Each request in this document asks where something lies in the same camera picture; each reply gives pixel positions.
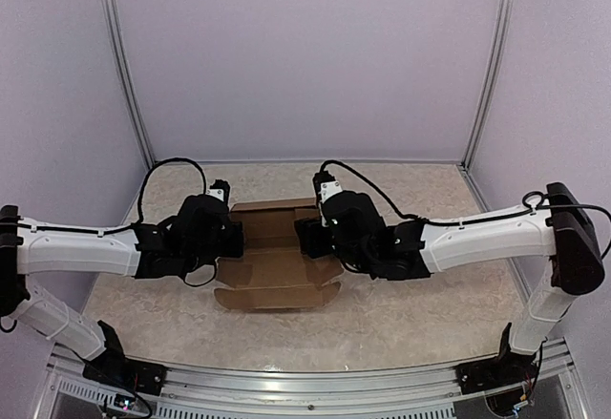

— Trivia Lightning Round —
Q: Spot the brown cardboard box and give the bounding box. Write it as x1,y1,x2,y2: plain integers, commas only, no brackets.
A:
214,197,344,312

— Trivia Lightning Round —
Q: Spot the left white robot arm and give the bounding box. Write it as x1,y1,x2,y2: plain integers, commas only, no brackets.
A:
1,193,243,386

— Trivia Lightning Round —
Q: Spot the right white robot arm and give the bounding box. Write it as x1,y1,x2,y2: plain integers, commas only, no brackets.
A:
295,180,605,385

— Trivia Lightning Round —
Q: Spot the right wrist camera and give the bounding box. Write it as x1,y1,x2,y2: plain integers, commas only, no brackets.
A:
312,171,343,227

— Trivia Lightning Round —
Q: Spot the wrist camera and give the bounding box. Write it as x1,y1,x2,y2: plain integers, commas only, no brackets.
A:
312,171,343,227
206,179,231,205

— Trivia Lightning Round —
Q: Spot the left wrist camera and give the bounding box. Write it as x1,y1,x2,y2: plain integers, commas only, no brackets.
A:
206,179,231,205

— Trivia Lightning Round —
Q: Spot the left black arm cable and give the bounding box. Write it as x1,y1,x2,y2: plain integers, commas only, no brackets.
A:
28,157,216,286

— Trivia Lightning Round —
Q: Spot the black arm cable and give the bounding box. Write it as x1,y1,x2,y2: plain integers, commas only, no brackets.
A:
28,157,216,286
318,158,611,258

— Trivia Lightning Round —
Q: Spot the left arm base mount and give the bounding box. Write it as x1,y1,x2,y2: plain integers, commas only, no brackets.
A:
83,354,168,396

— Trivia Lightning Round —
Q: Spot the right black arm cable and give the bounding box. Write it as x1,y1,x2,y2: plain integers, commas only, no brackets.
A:
318,158,611,258

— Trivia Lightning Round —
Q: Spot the front aluminium rail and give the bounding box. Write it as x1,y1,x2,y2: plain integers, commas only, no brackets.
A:
32,339,594,418

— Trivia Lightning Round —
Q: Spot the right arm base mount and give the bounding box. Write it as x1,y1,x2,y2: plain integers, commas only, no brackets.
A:
454,353,538,395

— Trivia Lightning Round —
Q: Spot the left aluminium frame post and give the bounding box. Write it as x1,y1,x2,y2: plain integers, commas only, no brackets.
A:
101,0,156,169

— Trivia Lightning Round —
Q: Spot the aluminium frame post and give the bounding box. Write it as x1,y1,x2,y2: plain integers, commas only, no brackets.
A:
101,0,156,169
461,0,514,174

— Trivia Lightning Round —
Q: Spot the right aluminium frame post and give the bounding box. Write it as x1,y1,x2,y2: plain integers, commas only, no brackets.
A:
461,0,514,174

